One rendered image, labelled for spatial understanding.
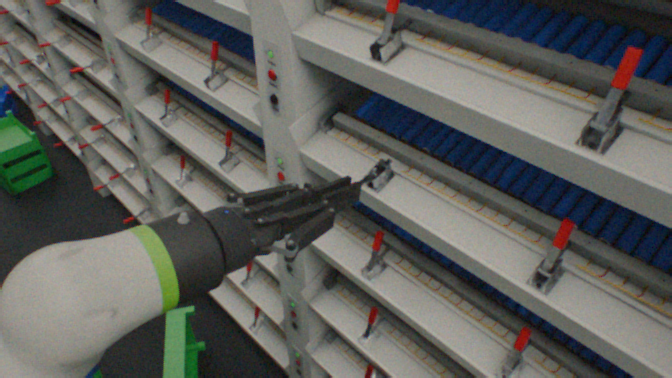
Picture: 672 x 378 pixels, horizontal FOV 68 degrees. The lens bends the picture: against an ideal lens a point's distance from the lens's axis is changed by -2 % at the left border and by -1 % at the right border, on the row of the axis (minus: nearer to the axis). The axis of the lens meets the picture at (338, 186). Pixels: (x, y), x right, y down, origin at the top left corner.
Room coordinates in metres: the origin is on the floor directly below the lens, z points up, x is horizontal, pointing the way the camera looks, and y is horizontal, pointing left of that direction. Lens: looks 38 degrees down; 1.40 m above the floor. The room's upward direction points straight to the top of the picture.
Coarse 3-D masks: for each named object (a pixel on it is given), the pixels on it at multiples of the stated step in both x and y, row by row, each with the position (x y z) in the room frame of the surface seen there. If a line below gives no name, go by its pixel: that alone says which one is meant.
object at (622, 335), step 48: (336, 96) 0.74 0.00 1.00; (336, 144) 0.68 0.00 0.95; (384, 192) 0.57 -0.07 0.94; (432, 240) 0.49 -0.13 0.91; (480, 240) 0.46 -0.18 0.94; (528, 240) 0.45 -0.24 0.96; (528, 288) 0.39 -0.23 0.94; (576, 288) 0.38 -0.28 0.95; (624, 288) 0.37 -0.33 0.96; (576, 336) 0.35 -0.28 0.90; (624, 336) 0.32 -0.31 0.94
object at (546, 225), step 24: (336, 120) 0.70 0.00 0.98; (384, 144) 0.63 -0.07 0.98; (432, 168) 0.57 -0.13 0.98; (480, 192) 0.51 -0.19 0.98; (528, 216) 0.46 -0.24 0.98; (552, 240) 0.44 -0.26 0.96; (576, 240) 0.42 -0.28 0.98; (600, 264) 0.40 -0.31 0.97; (624, 264) 0.38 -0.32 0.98; (648, 264) 0.38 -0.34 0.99; (648, 288) 0.36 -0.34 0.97
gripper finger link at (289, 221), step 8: (304, 208) 0.47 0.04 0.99; (312, 208) 0.47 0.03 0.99; (320, 208) 0.48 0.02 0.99; (272, 216) 0.44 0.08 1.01; (280, 216) 0.44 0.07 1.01; (288, 216) 0.45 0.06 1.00; (296, 216) 0.45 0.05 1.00; (304, 216) 0.46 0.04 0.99; (312, 216) 0.47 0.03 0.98; (256, 224) 0.42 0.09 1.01; (264, 224) 0.42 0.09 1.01; (272, 224) 0.43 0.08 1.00; (288, 224) 0.44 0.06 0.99; (296, 224) 0.45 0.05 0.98; (288, 232) 0.44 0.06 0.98
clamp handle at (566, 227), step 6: (564, 222) 0.40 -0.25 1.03; (570, 222) 0.40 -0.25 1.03; (564, 228) 0.40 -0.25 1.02; (570, 228) 0.40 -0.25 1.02; (558, 234) 0.40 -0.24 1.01; (564, 234) 0.40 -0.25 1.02; (558, 240) 0.40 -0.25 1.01; (564, 240) 0.40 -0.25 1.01; (552, 246) 0.40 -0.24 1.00; (558, 246) 0.40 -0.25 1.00; (552, 252) 0.40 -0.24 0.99; (558, 252) 0.39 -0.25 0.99; (546, 258) 0.40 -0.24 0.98; (552, 258) 0.39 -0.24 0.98; (546, 264) 0.39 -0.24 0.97; (552, 264) 0.39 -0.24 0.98; (546, 270) 0.39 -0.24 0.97
